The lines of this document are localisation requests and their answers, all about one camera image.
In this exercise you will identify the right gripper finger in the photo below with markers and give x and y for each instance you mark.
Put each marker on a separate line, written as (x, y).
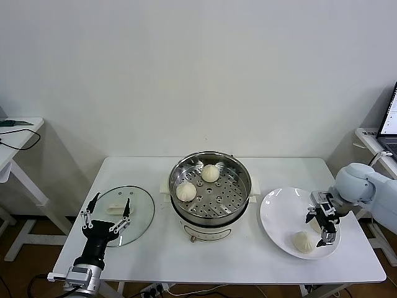
(329, 237)
(310, 213)

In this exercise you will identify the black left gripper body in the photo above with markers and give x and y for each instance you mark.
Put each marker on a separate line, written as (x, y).
(98, 239)

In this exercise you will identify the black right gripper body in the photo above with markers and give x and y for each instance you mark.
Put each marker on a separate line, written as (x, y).
(327, 222)

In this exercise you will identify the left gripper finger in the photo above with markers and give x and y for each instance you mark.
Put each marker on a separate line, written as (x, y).
(125, 217)
(87, 214)

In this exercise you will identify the white steamed baozi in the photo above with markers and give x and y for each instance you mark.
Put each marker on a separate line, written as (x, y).
(315, 227)
(302, 242)
(210, 174)
(186, 192)

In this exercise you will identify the glass pot lid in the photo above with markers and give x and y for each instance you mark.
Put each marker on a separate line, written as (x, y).
(142, 214)

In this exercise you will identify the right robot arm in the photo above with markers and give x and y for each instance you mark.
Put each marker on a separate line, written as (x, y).
(353, 183)

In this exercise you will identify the stainless steel steamer basket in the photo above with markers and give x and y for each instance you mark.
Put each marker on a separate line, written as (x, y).
(235, 174)

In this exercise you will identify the white round plate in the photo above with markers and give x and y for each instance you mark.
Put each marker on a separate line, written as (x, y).
(279, 214)

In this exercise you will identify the white power strip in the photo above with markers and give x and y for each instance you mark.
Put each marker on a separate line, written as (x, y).
(153, 289)

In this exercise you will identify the white electric cooking pot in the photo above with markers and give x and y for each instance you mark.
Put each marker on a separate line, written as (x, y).
(207, 232)

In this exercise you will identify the white side table with laptop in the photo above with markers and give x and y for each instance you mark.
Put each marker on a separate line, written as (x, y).
(369, 139)

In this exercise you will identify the open grey laptop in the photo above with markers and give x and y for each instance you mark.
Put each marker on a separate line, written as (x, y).
(390, 124)

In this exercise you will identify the flat green item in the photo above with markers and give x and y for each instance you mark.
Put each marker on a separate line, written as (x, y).
(12, 123)

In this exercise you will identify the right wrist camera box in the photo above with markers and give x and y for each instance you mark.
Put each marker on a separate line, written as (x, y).
(321, 198)

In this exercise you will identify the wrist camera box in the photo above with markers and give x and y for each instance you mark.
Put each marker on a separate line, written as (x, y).
(79, 273)
(321, 198)

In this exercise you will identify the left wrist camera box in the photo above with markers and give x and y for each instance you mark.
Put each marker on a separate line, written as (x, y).
(79, 273)

